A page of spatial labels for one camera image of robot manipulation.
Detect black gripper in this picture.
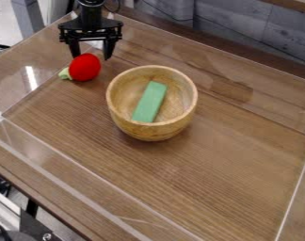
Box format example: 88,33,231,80
57,18,123,59

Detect red plush strawberry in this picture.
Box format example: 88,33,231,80
57,53,100,82

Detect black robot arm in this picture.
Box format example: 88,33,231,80
57,0,123,59

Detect green rectangular block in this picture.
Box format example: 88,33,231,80
131,81,167,122

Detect wooden bowl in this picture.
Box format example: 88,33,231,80
105,65,197,141

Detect clear acrylic tray walls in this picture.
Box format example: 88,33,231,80
0,20,305,241

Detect grey post upper left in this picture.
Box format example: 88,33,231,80
11,0,44,39

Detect black metal bracket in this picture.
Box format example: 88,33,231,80
19,210,61,241

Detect black cable lower left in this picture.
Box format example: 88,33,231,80
0,220,13,241

